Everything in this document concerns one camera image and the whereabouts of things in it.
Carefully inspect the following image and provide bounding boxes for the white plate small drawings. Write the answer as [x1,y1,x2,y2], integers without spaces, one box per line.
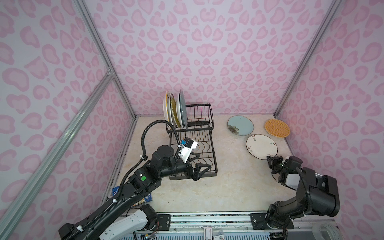
[246,134,278,160]

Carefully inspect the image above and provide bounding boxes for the orange woven tray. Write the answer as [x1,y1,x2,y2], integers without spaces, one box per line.
[265,119,291,138]

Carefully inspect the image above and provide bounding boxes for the green woven bamboo tray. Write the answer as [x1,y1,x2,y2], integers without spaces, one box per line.
[170,94,181,128]

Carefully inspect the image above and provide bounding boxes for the grey blue plate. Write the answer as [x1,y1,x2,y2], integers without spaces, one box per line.
[180,90,188,128]

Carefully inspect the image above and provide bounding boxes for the pale blue flower plate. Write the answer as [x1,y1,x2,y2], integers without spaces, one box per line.
[227,116,254,136]

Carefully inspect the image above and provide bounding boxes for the white plate orange sunburst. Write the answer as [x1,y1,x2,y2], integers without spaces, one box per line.
[167,92,174,126]

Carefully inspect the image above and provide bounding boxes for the white plate black rings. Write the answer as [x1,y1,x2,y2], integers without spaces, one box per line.
[176,92,183,128]

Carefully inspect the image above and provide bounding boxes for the star plate yellow rim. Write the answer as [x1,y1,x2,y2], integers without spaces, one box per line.
[163,91,172,123]

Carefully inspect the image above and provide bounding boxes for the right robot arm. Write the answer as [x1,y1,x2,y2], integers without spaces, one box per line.
[265,156,341,229]

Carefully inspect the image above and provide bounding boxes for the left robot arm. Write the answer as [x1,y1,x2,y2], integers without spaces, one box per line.
[59,145,212,240]

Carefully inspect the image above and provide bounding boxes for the white tape roll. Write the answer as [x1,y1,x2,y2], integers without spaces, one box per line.
[312,223,343,240]

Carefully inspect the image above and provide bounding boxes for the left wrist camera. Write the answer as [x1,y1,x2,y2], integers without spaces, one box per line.
[178,137,198,164]

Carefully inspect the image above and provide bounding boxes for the black wire dish rack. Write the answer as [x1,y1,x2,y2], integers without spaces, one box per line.
[176,103,218,178]

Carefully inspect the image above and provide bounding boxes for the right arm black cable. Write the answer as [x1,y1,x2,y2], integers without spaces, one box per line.
[295,167,313,215]

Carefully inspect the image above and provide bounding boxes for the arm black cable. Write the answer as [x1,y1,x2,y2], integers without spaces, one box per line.
[295,167,313,215]
[59,119,182,240]

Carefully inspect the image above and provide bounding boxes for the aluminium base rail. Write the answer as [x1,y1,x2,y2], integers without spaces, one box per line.
[79,209,346,240]

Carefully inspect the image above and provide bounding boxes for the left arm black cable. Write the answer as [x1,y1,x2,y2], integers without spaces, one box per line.
[59,119,182,240]

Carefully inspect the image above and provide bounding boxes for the aluminium frame right post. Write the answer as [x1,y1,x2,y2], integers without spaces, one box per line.
[274,0,344,119]

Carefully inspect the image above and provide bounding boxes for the aluminium frame post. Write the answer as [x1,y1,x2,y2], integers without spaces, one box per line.
[73,0,137,120]
[274,0,344,119]

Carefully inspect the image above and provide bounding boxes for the aluminium frame left post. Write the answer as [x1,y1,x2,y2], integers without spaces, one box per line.
[73,0,137,120]

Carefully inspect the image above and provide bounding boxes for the aluminium frame left diagonal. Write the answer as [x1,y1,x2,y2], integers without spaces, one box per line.
[1,73,116,240]

